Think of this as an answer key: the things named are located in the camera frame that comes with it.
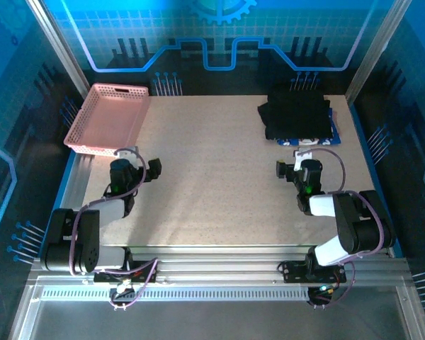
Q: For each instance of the black t-shirt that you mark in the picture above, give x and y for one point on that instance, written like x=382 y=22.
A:
x=297 y=113

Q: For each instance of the blue printed t-shirt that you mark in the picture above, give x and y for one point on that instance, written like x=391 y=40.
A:
x=334 y=136

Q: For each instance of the pink plastic basket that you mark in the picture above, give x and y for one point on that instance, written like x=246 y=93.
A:
x=106 y=117

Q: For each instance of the grey metal bottom panel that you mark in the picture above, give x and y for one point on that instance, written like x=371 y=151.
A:
x=216 y=322

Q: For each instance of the aluminium side rail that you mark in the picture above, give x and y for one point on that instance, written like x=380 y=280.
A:
x=76 y=177

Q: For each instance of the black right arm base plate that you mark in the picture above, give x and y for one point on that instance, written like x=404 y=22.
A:
x=294 y=271

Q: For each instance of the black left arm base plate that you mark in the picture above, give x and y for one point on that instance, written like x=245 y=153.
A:
x=134 y=275

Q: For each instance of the aluminium mounting rail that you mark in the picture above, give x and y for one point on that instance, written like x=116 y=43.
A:
x=216 y=263

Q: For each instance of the aluminium frame post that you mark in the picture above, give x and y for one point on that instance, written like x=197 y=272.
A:
x=56 y=46
x=375 y=49

